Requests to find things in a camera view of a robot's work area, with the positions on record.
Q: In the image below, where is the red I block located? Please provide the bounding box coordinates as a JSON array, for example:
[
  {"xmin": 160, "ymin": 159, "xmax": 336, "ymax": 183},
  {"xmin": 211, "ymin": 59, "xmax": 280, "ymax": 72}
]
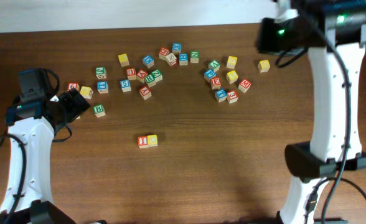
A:
[{"xmin": 138, "ymin": 136, "xmax": 149, "ymax": 149}]

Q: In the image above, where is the green R block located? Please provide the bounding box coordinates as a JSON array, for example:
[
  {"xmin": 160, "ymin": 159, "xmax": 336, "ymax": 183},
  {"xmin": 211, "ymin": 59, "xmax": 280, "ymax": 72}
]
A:
[{"xmin": 145, "ymin": 74, "xmax": 156, "ymax": 88}]

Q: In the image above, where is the yellow C block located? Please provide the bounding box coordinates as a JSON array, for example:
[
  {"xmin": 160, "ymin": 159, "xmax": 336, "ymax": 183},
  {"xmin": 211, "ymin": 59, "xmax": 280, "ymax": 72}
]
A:
[{"xmin": 147, "ymin": 134, "xmax": 158, "ymax": 147}]

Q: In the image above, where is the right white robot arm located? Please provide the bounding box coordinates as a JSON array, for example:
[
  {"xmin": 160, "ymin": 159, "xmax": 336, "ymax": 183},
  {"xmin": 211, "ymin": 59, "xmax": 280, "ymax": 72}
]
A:
[{"xmin": 256, "ymin": 0, "xmax": 366, "ymax": 223}]

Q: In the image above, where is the red 6 block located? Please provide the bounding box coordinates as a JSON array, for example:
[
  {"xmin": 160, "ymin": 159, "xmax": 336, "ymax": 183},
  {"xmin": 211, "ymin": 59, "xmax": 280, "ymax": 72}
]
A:
[{"xmin": 67, "ymin": 82, "xmax": 80, "ymax": 91}]

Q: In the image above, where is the green B block right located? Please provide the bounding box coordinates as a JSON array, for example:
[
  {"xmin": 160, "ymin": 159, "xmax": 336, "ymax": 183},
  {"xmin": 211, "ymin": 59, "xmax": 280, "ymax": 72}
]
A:
[{"xmin": 93, "ymin": 104, "xmax": 106, "ymax": 118}]

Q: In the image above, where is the blue I block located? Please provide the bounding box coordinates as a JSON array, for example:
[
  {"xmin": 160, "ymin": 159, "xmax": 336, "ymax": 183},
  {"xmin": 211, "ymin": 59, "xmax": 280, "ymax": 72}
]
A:
[{"xmin": 96, "ymin": 81, "xmax": 109, "ymax": 94}]

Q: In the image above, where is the green J block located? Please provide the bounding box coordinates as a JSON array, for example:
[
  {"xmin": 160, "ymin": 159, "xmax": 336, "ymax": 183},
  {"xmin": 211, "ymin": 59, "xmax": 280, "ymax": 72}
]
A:
[{"xmin": 95, "ymin": 67, "xmax": 107, "ymax": 80}]

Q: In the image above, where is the blue 5 block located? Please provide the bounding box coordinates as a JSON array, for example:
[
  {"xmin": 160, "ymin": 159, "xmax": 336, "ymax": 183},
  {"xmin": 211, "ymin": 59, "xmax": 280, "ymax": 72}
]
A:
[{"xmin": 120, "ymin": 80, "xmax": 131, "ymax": 92}]

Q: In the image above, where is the yellow block upper left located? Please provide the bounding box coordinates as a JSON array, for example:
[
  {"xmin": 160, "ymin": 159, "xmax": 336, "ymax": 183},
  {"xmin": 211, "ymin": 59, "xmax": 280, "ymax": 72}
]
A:
[{"xmin": 118, "ymin": 54, "xmax": 129, "ymax": 67}]

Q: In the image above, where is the red U block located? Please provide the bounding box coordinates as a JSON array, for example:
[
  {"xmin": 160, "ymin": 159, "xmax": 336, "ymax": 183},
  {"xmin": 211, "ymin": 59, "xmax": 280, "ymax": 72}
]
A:
[{"xmin": 126, "ymin": 68, "xmax": 137, "ymax": 80}]

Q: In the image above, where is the red A block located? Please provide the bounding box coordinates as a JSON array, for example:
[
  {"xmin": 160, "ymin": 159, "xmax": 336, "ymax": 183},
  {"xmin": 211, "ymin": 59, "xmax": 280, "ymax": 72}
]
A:
[{"xmin": 136, "ymin": 69, "xmax": 148, "ymax": 83}]

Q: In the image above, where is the red K block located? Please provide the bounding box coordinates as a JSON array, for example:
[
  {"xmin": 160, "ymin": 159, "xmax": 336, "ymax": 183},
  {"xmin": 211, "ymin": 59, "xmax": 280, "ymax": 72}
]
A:
[{"xmin": 139, "ymin": 86, "xmax": 152, "ymax": 100}]

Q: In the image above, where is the blue D block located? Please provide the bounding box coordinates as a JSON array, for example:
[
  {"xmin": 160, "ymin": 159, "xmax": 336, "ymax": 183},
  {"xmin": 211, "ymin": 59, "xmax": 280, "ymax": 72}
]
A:
[{"xmin": 143, "ymin": 55, "xmax": 154, "ymax": 68}]

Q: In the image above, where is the green Z block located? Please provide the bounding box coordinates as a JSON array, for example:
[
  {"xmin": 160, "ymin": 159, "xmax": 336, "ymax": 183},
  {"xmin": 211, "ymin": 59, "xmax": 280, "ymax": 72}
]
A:
[{"xmin": 151, "ymin": 69, "xmax": 163, "ymax": 82}]

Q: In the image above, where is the red C block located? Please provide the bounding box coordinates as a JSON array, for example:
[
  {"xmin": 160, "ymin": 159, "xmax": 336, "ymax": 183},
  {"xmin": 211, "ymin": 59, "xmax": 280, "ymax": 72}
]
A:
[{"xmin": 159, "ymin": 47, "xmax": 170, "ymax": 60}]

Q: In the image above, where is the red and wood block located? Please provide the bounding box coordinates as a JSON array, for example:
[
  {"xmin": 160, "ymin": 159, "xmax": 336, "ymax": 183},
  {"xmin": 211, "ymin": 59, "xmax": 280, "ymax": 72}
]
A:
[{"xmin": 166, "ymin": 53, "xmax": 177, "ymax": 67}]

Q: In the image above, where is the blue X block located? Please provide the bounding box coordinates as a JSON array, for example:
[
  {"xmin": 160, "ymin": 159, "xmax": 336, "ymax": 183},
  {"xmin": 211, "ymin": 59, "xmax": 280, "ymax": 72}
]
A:
[{"xmin": 172, "ymin": 42, "xmax": 182, "ymax": 54}]

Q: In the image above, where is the blue H block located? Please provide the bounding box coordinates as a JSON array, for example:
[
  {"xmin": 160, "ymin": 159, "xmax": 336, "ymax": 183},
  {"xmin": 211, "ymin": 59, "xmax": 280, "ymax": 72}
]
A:
[{"xmin": 179, "ymin": 54, "xmax": 189, "ymax": 66}]

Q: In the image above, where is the green N block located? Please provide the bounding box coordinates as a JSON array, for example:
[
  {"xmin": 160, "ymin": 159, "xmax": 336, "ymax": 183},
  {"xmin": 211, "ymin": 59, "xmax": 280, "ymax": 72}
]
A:
[{"xmin": 190, "ymin": 51, "xmax": 199, "ymax": 63}]

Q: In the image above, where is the blue P block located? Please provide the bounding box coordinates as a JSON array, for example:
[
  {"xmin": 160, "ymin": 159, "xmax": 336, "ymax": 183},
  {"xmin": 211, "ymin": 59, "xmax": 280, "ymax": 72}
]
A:
[{"xmin": 204, "ymin": 69, "xmax": 216, "ymax": 83}]

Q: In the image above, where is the red E block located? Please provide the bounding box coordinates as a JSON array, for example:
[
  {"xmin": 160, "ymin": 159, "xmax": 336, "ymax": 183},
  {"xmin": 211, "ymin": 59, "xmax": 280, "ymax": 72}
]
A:
[{"xmin": 210, "ymin": 77, "xmax": 222, "ymax": 90}]

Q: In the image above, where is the green V block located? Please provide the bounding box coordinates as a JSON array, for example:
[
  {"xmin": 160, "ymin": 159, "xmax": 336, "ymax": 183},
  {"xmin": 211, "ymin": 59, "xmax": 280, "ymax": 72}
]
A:
[{"xmin": 209, "ymin": 60, "xmax": 220, "ymax": 72}]

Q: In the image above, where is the blue 1 block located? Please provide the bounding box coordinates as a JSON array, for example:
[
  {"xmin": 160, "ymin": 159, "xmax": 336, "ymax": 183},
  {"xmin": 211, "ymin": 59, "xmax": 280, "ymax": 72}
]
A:
[{"xmin": 215, "ymin": 89, "xmax": 227, "ymax": 103}]

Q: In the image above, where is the red 3 block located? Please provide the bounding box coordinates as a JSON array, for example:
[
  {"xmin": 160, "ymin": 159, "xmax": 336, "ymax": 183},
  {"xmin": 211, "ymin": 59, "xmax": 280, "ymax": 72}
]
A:
[{"xmin": 227, "ymin": 90, "xmax": 238, "ymax": 103}]

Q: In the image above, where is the yellow block centre right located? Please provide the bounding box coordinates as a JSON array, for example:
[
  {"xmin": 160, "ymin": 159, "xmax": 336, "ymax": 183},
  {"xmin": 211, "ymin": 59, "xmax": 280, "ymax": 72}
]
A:
[{"xmin": 226, "ymin": 70, "xmax": 238, "ymax": 84}]

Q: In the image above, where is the yellow block upper right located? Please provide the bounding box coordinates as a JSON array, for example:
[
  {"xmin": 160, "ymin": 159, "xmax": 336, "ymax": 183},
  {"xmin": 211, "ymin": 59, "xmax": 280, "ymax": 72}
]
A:
[{"xmin": 226, "ymin": 55, "xmax": 238, "ymax": 69}]

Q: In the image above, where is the red M block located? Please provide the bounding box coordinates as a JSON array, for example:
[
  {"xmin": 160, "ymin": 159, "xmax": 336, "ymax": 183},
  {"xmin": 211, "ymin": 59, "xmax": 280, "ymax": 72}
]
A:
[{"xmin": 238, "ymin": 78, "xmax": 251, "ymax": 93}]

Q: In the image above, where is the yellow block far right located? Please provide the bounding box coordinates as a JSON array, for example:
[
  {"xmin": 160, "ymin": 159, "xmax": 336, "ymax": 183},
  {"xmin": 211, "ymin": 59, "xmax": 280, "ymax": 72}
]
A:
[{"xmin": 258, "ymin": 60, "xmax": 271, "ymax": 73}]

